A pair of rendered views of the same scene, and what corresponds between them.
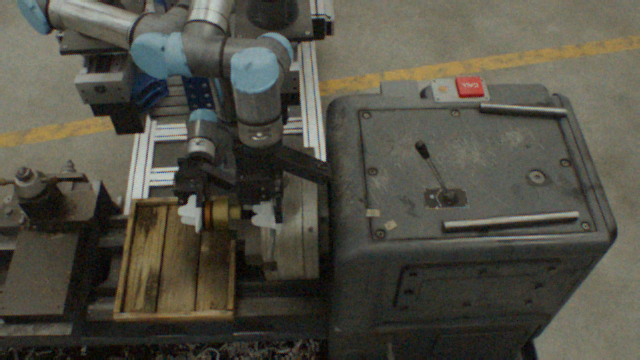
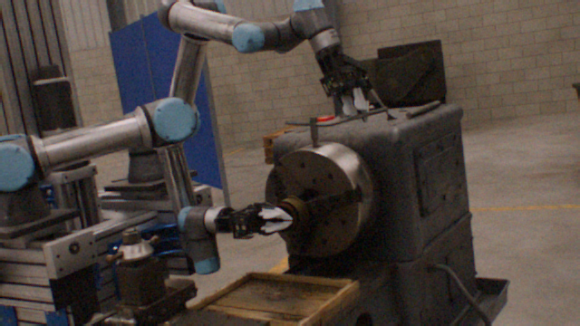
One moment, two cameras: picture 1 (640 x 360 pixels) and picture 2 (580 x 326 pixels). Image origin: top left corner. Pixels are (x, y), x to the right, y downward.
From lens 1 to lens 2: 176 cm
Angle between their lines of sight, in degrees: 62
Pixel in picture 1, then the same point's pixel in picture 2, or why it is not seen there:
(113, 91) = (85, 248)
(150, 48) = (176, 104)
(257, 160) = (336, 60)
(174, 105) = (102, 302)
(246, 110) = (323, 19)
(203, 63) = (269, 29)
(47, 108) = not seen: outside the picture
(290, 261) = (365, 184)
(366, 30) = not seen: outside the picture
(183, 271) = (287, 302)
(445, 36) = not seen: outside the picture
